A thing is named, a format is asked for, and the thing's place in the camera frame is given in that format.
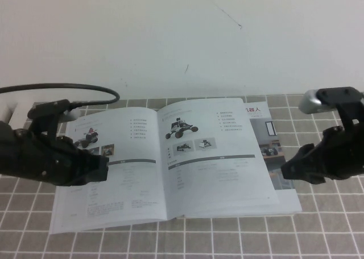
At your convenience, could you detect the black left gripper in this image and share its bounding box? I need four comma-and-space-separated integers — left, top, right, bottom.
13, 119, 110, 187

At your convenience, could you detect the black camera cable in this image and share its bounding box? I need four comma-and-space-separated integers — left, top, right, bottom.
0, 82, 120, 112

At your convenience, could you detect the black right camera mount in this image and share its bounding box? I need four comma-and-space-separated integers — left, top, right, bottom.
317, 86, 364, 131

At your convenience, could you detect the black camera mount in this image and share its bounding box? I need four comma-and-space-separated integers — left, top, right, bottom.
30, 112, 63, 146
317, 86, 364, 131

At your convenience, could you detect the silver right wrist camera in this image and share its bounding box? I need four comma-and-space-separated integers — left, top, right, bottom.
300, 87, 364, 115

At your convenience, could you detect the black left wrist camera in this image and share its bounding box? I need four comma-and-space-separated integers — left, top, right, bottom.
27, 99, 72, 119

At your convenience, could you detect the white-paged book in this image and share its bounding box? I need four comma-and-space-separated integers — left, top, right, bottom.
49, 97, 303, 235

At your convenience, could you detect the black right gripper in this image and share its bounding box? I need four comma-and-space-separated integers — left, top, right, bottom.
280, 124, 364, 185

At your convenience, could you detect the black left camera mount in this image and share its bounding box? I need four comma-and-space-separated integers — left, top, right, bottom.
30, 112, 63, 146

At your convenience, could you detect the grey checked tablecloth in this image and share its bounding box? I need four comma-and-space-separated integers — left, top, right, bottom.
0, 95, 364, 259

